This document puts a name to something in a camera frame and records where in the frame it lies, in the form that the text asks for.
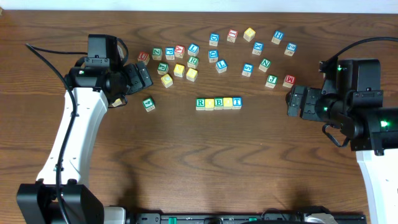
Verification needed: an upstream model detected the blue T block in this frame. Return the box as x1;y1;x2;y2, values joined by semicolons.
232;97;243;110

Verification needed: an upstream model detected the green r block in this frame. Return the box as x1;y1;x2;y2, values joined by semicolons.
195;98;205;111
187;56;199;69

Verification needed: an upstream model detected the yellow O block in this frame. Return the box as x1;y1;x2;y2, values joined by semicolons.
205;98;215;111

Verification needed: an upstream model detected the green B block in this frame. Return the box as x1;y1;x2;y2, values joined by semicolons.
214;98;224;110

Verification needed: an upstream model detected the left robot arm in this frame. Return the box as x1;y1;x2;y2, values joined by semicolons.
16;62;153;223

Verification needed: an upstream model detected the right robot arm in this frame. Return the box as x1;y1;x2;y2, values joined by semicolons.
286;85;397;223

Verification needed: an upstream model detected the red U block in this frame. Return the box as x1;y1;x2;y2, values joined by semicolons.
137;52;150;65

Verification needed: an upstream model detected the red M block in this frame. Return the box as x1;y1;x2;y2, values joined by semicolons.
282;75;296;88

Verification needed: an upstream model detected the green J block left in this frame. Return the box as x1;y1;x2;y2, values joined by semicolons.
157;62;169;75

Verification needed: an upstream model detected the green j block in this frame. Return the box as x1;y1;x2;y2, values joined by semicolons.
157;62;169;75
265;75;278;88

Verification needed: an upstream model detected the green Z block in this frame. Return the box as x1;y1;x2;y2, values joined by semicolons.
152;47;162;60

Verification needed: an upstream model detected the yellow tilted block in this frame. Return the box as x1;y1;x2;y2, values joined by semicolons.
161;73;174;88

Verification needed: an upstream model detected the green 4 block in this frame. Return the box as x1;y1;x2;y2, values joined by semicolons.
142;97;155;112

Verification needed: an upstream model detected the green J block right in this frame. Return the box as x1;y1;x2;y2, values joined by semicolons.
265;75;278;88

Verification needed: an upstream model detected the blue P block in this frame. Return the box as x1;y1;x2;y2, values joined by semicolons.
165;47;175;60

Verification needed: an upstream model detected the red A block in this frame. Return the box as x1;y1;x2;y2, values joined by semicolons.
174;45;185;58

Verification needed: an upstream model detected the green N block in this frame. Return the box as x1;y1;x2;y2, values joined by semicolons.
259;58;271;72

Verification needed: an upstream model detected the blue 2 block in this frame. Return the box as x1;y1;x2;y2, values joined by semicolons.
284;42;297;56

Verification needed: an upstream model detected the blue L block upper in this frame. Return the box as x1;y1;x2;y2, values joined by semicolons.
187;44;200;57

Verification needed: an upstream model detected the blue l block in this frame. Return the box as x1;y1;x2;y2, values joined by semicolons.
215;60;228;73
187;44;200;57

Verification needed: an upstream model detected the blue 5 block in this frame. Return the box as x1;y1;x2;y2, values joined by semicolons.
242;63;254;77

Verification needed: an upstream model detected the blue H block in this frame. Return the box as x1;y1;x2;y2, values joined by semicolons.
271;30;284;45

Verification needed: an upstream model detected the blue X block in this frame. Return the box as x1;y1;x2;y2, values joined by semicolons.
252;42;264;55

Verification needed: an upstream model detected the blue D block lower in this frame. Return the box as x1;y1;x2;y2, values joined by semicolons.
208;50;218;63

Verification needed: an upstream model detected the blue d block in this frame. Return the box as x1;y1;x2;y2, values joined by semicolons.
208;50;218;63
209;33;220;47

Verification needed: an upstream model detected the blue D block upper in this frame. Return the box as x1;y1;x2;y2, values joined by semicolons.
209;33;220;47

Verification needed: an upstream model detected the blue L block lower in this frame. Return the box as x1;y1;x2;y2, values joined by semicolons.
215;60;228;73

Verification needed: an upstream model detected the yellow block top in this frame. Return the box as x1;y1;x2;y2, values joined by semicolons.
243;27;256;42

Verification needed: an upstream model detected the red I block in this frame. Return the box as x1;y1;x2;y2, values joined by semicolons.
227;29;238;43

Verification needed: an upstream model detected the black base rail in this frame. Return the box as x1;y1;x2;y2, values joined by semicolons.
124;212;368;224

